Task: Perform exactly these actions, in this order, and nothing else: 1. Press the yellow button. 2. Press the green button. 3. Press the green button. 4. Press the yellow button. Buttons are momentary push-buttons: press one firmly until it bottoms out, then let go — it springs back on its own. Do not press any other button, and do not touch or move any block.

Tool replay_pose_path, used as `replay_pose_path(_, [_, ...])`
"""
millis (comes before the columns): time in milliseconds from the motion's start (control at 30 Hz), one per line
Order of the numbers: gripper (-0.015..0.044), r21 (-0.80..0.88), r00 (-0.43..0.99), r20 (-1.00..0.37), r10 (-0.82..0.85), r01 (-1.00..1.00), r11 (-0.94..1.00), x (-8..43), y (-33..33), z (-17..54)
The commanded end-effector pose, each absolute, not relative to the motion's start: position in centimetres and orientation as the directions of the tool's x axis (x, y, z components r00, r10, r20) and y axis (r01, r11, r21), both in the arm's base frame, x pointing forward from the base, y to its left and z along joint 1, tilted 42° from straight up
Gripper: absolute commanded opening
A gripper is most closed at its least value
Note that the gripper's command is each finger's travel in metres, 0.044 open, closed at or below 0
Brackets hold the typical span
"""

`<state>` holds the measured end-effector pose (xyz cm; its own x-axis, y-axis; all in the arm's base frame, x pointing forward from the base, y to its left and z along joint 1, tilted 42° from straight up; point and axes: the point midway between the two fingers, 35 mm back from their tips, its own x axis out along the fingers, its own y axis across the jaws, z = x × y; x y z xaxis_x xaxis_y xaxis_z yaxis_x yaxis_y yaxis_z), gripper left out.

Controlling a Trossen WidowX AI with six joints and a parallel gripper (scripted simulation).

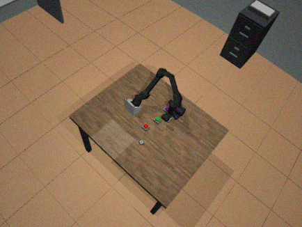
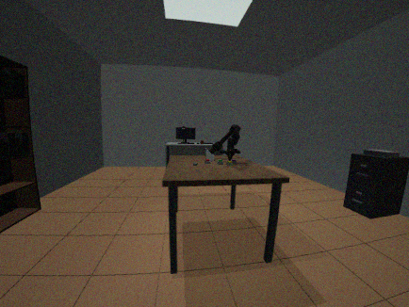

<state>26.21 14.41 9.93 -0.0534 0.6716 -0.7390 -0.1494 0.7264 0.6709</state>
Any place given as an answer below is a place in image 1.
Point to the red button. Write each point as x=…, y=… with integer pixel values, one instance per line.
x=145, y=127

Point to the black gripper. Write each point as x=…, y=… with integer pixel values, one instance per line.
x=167, y=116

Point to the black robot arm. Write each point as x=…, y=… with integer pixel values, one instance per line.
x=174, y=105

